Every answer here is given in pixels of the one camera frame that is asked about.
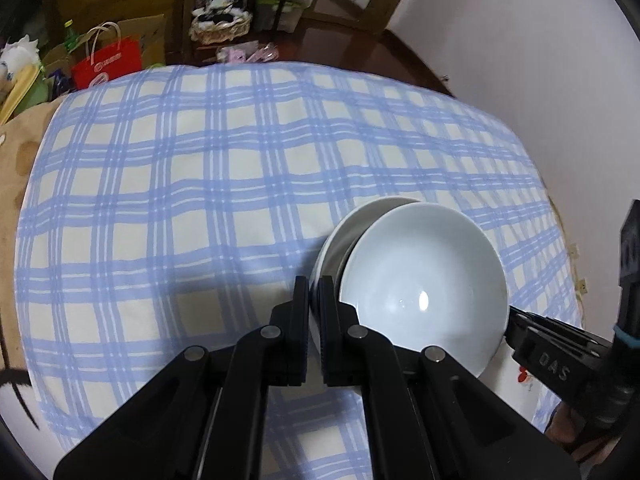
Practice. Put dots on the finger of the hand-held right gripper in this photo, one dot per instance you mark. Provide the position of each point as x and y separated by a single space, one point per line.
550 355

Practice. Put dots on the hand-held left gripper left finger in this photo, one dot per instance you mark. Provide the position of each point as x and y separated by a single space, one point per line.
300 340

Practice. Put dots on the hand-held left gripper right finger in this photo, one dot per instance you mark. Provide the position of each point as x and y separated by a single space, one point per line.
327 345

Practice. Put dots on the red patterned bowl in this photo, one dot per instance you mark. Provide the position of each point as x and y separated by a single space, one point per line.
345 230

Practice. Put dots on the white bowl orange cartoon print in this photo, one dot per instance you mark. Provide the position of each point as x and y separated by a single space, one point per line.
425 260

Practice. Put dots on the person's right hand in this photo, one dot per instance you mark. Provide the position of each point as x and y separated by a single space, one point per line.
565 427

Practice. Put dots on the blue plaid cloth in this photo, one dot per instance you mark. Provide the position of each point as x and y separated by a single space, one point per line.
200 185

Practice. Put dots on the pink packets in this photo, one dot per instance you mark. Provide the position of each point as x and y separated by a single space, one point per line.
245 53

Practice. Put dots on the woven basket with cloth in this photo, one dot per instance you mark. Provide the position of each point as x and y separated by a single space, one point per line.
220 30

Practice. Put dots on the clear plastic storage box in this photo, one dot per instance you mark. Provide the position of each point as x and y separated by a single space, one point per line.
295 10

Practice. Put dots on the brown floral blanket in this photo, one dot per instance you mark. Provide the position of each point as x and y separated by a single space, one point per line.
20 160

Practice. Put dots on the red paper bag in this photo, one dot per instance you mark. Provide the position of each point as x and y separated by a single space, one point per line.
110 65

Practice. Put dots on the cardboard box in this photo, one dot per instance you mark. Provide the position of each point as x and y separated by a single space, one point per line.
147 35

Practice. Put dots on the yellow green cushion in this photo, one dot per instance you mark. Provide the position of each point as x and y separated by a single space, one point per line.
25 90

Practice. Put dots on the green plastic bottle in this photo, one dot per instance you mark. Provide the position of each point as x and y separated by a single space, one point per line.
70 35

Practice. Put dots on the white fluffy plush toy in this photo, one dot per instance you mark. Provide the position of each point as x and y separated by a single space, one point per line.
20 52

